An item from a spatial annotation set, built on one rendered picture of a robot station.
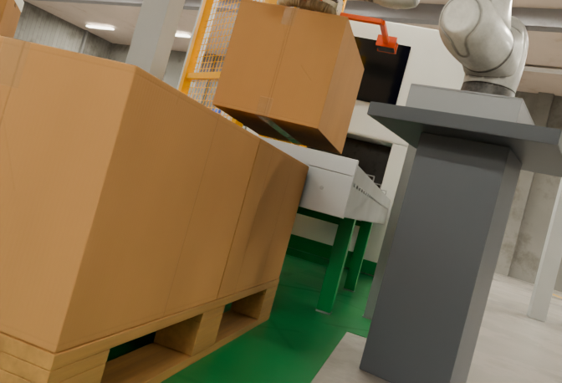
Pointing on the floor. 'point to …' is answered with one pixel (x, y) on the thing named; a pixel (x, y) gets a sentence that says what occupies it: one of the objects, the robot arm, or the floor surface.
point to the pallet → (172, 341)
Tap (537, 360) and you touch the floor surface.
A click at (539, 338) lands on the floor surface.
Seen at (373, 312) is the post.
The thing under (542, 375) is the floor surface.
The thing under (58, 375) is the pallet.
